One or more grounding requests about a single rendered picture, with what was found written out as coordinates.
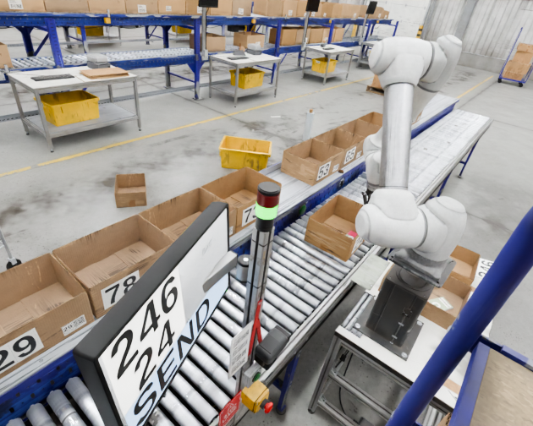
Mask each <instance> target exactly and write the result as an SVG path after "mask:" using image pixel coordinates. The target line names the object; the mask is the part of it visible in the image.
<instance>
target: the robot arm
mask: <svg viewBox="0 0 533 426"><path fill-rule="evenodd" d="M461 51H462V41H461V40H460V39H458V38H457V37H455V36H453V35H443V36H441V37H439V38H438V39H437V41H436V42H435V41H423V40H422V39H418V38H413V37H405V36H394V37H388V38H385V39H383V40H382V41H379V42H377V43H376V44H375V45H374V47H373V48H372V49H371V53H370V56H369V66H370V69H371V71H372V73H373V74H375V75H377V77H378V79H379V81H380V84H381V87H382V89H383V90H384V103H383V118H382V127H381V128H380V129H379V131H378V132H377V133H376V134H372V135H369V136H368V137H367V138H366V139H365V141H364V144H363V153H364V157H365V164H366V176H367V179H366V187H367V189H366V190H363V191H362V192H361V193H362V195H363V201H364V206H363V207H362V208H361V209H360V210H359V212H358V215H357V216H356V219H355V228H356V231H357V233H358V235H359V236H360V237H361V238H363V239H364V240H366V241H367V242H368V243H372V244H375V245H377V246H380V247H384V248H390V249H400V250H399V251H398V252H396V253H395V255H394V258H395V259H398V260H401V261H403V262H404V263H406V264H408V265H410V266H412V267H414V268H416V269H417V270H419V271H421V272H422V273H424V274H426V275H428V276H429V277H430V278H431V279H432V280H434V281H439V280H440V278H441V274H442V272H443V271H444V269H445V268H446V266H447V265H448V264H451V262H452V259H451V258H450V257H449V255H450V254H451V253H452V252H453V251H454V249H455V247H456V246H457V244H458V242H459V240H460V239H461V237H462V235H463V233H464V229H465V226H466V219H467V214H466V212H465V208H464V206H463V205H462V204H461V203H459V202H458V201H457V200H455V199H452V198H449V197H446V196H441V197H436V198H433V199H430V200H428V201H427V202H426V204H425V205H419V206H416V203H415V197H414V195H413V194H412V193H411V192H410V191H409V190H408V182H409V155H410V141H411V127H412V121H413V120H414V119H415V118H416V117H417V116H418V115H419V114H420V113H421V112H422V110H423V109H424V108H425V107H426V105H427V104H428V103H429V102H430V101H431V99H432V98H433V97H434V96H435V95H436V94H437V93H438V92H439V90H440V89H441V88H442V87H443V86H444V85H445V84H446V82H447V81H448V79H449V77H450V76H451V74H452V73H453V71H454V69H455V67H456V65H457V63H458V61H459V57H460V54H461ZM367 196H368V201H367Z"/></svg>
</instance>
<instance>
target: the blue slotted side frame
mask: <svg viewBox="0 0 533 426"><path fill-rule="evenodd" d="M457 102H459V100H458V101H456V102H455V103H454V104H452V105H450V106H448V107H447V108H445V109H444V110H442V111H441V112H439V113H438V114H436V115H435V116H433V117H431V118H430V119H428V120H427V121H425V122H423V123H422V124H421V125H419V126H418V127H416V128H414V129H413V130H411V139H413V138H415V137H417V135H419V134H420V133H422V132H424V130H425V131H426V129H428V128H429V127H430V126H431V125H433V124H434V123H436V122H437V121H438V120H440V119H441V118H443V117H445V116H446V115H448V114H449V113H450V112H451V111H452V110H453V108H454V106H455V104H456V103H457ZM362 172H366V164H365V161H363V162H361V163H360V164H359V165H358V166H356V167H354V168H352V169H351V170H349V171H348V172H346V173H345V174H344V175H342V176H341V177H338V178H337V179H335V180H334V181H332V182H331V183H329V184H328V185H327V186H325V187H323V188H321V189H320V190H318V191H317V192H315V193H314V194H313V195H311V196H309V197H308V198H306V199H304V200H303V201H301V202H300V203H298V204H297V205H295V206H294V207H292V208H291V209H289V210H287V211H286V212H284V213H283V214H282V215H280V216H278V217H277V218H275V219H274V224H273V225H274V226H275V230H274V235H273V236H275V235H277V236H278V233H279V232H281V231H285V230H284V228H286V227H290V224H292V223H296V220H298V219H301V218H300V217H301V216H303V215H306V213H308V212H309V211H310V212H311V210H313V209H314V208H316V206H318V205H321V203H322V202H323V201H325V199H330V198H329V197H331V196H332V195H333V194H335V193H337V192H338V191H339V190H340V189H341V188H343V187H345V185H346V186H347V185H348V184H349V183H351V182H352V181H354V180H355V179H356V178H358V176H359V175H360V174H362ZM358 173H359V174H358ZM342 179H343V180H344V182H343V185H342V186H341V187H339V184H340V180H342ZM323 192H324V193H323ZM328 193H329V194H328ZM324 196H325V197H324ZM307 201H308V202H307ZM305 202H307V203H306V210H305V213H304V214H303V215H300V216H298V217H297V215H298V210H299V207H300V206H301V205H302V204H304V203H305ZM325 202H326V201H325ZM296 209H297V210H296ZM282 218H283V219H282ZM289 219H290V220H289ZM275 224H276V225H275ZM277 227H278V229H277ZM251 239H252V233H251V234H250V235H249V236H248V237H246V238H244V239H243V240H241V241H239V242H238V243H236V244H235V245H234V246H232V247H231V248H229V249H230V251H231V250H232V251H234V252H235V253H237V254H238V257H239V256H240V255H242V254H248V255H250V245H251ZM248 241H249V242H248ZM240 246H241V247H240ZM244 250H245V251H244ZM243 252H244V253H243ZM73 350H74V349H73ZM73 350H71V351H70V352H67V353H66V354H64V355H63V356H62V357H60V358H59V359H57V360H55V361H54V362H52V363H50V364H49V365H47V366H46V367H45V368H44V369H41V370H40V371H38V372H37V373H35V374H33V375H32V376H31V377H30V378H28V379H26V380H24V381H23V382H21V383H20V384H18V385H16V386H15V387H14V388H12V389H11V390H9V391H7V392H6V393H4V394H3V395H1V396H0V426H6V425H7V424H8V421H9V420H11V419H16V418H21V419H22V421H23V422H24V423H27V422H28V421H30V420H29V419H28V418H27V416H26V413H27V411H28V409H29V408H30V406H31V405H35V404H36V403H41V404H42V405H43V406H44V408H45V409H46V408H47V407H49V406H50V405H49V404H48V402H47V397H48V395H49V394H50V392H51V391H55V390H61V391H62V393H64V395H65V394H67V393H68V390H67V389H66V387H65V386H66V384H67V382H68V381H69V379H70V378H73V377H79V378H80V379H81V381H82V382H83V381H84V378H83V376H82V374H81V372H80V369H79V367H78V365H77V363H76V361H75V359H74V355H73ZM67 361H68V362H67ZM57 366H59V367H60V369H58V370H57V369H56V367H57ZM69 368H72V372H69ZM48 373H49V374H48ZM38 379H40V380H41V381H40V382H39V383H37V380H38ZM51 380H53V381H54V384H53V385H51V383H50V381H51ZM28 386H29V387H28ZM27 387H28V388H27ZM18 392H19V393H20V395H19V396H16V395H15V394H17V393H18ZM32 393H34V394H35V397H34V398H31V396H30V395H31V394H32ZM22 402H23V403H22ZM11 407H12V408H13V409H14V411H13V412H10V411H9V409H10V408H11Z"/></svg>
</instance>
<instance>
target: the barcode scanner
mask: <svg viewBox="0 0 533 426"><path fill-rule="evenodd" d="M289 340H290V334H289V333H288V332H287V331H286V330H284V329H283V328H282V327H280V326H279V325H276V326H275V327H274V328H273V329H271V330H270V331H269V332H268V333H267V334H266V336H265V337H264V338H263V339H262V342H261V343H260V344H258V345H257V346H256V356H257V357H258V358H259V359H261V360H262V361H263V362H264V363H265V365H264V366H263V368H264V369H265V370H268V369H269V368H270V367H271V366H272V365H273V363H274V362H275V361H276V359H277V356H278V354H279V353H280V352H281V351H282V350H283V349H284V348H285V347H286V345H287V343H288V342H289Z"/></svg>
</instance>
